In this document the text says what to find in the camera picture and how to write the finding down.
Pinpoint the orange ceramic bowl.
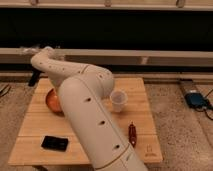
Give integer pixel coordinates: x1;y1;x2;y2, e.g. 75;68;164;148
45;88;62;114

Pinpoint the black smartphone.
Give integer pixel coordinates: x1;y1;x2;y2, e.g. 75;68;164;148
41;136;69;151

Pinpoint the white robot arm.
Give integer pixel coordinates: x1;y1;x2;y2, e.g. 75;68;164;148
31;46;148;171

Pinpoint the translucent plastic cup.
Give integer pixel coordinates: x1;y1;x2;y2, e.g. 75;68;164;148
110;90;128;112

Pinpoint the red brown pocket knife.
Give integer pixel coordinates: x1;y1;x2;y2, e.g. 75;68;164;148
128;123;137;147

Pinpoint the wooden slat table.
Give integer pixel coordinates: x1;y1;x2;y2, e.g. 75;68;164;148
8;78;163;166

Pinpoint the blue box on floor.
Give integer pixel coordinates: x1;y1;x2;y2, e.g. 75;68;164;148
184;93;206;108

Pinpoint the black post base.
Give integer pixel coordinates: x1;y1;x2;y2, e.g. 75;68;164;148
28;69;41;87

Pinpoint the black cable left floor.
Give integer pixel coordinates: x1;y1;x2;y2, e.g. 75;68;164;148
0;83;12;99

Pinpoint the black cable on floor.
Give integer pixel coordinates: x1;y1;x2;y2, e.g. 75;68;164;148
194;88;213;122

